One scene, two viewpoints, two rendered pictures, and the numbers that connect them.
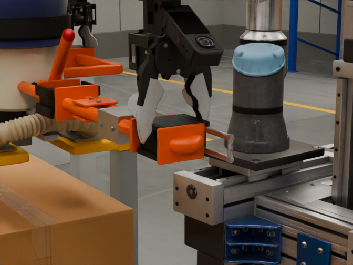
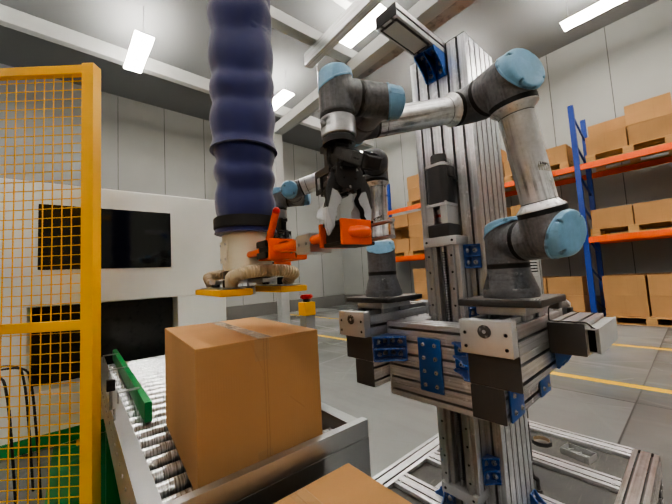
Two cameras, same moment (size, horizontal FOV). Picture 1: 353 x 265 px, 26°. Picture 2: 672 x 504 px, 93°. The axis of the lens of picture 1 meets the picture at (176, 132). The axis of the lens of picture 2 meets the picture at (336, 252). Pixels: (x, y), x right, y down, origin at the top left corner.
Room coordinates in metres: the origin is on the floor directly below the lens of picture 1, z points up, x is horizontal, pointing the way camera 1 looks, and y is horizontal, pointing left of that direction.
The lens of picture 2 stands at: (0.40, 0.06, 1.13)
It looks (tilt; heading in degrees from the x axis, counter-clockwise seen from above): 4 degrees up; 357
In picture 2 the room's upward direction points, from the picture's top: 3 degrees counter-clockwise
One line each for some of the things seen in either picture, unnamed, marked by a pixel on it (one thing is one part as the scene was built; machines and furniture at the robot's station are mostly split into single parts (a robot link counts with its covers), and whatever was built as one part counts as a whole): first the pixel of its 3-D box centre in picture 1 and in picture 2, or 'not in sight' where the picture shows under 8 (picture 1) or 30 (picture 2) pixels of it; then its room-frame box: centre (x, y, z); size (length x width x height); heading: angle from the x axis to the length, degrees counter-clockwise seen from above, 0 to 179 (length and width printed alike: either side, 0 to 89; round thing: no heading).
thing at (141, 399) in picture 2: not in sight; (119, 375); (2.47, 1.34, 0.60); 1.60 x 0.11 x 0.09; 36
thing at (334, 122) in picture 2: not in sight; (337, 130); (1.07, 0.02, 1.44); 0.08 x 0.08 x 0.05
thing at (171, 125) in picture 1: (166, 138); (344, 234); (1.05, 0.01, 1.21); 0.08 x 0.07 x 0.05; 32
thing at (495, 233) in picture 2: not in sight; (507, 241); (1.34, -0.50, 1.20); 0.13 x 0.12 x 0.14; 16
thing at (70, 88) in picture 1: (68, 99); (276, 250); (1.35, 0.20, 1.22); 0.10 x 0.08 x 0.06; 122
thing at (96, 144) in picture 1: (61, 124); (273, 284); (1.62, 0.25, 1.11); 0.34 x 0.10 x 0.05; 32
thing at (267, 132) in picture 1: (257, 124); (383, 283); (1.73, -0.19, 1.09); 0.15 x 0.15 x 0.10
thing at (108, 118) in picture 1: (125, 124); (313, 244); (1.17, 0.08, 1.21); 0.07 x 0.07 x 0.04; 32
